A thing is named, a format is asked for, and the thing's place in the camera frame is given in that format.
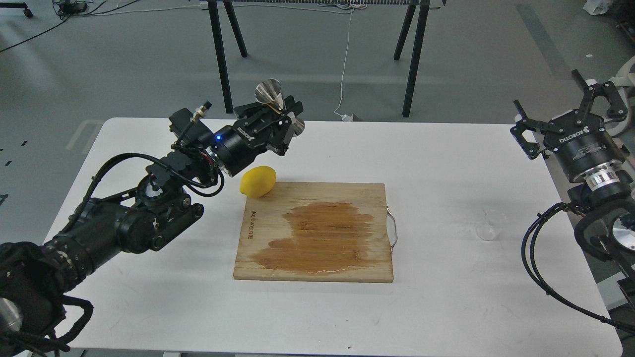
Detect black trestle table legs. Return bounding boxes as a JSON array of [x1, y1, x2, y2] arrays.
[[206, 0, 447, 119]]

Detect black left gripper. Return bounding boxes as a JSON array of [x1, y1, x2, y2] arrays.
[[213, 97, 304, 177]]

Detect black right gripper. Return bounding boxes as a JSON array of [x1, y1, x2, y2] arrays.
[[510, 69, 628, 184]]

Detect white chair frame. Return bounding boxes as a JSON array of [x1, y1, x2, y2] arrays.
[[608, 56, 635, 137]]

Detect white power cable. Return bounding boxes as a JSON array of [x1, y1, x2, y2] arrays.
[[333, 7, 356, 122]]

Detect yellow lemon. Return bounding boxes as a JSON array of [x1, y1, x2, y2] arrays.
[[240, 166, 277, 199]]

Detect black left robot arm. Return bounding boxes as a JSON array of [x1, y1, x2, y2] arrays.
[[1, 96, 305, 357]]

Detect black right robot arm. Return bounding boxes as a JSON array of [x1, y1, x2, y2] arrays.
[[510, 69, 635, 334]]

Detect clear glass cup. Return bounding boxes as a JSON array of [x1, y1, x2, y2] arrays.
[[474, 209, 508, 241]]

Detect wooden cutting board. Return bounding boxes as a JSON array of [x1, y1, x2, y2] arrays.
[[232, 181, 394, 283]]

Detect steel double jigger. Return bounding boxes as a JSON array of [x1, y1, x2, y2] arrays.
[[254, 78, 305, 136]]

